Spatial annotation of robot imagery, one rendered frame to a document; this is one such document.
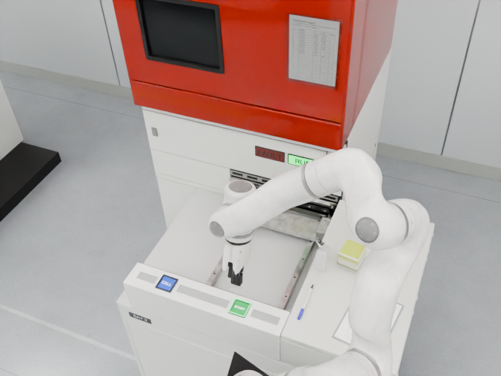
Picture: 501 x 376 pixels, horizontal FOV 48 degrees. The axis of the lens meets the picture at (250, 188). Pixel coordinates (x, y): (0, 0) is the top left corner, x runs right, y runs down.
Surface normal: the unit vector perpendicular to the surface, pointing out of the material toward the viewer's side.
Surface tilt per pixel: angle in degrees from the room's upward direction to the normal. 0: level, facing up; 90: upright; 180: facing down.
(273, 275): 0
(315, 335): 0
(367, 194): 32
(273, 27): 90
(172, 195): 90
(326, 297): 0
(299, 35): 90
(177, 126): 90
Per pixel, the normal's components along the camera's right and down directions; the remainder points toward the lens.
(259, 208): 0.16, 0.07
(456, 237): -0.04, -0.73
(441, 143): -0.39, 0.64
